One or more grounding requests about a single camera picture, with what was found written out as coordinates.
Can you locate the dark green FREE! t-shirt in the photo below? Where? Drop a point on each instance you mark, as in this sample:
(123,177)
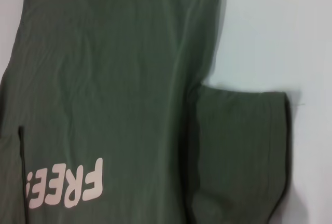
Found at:
(116,91)

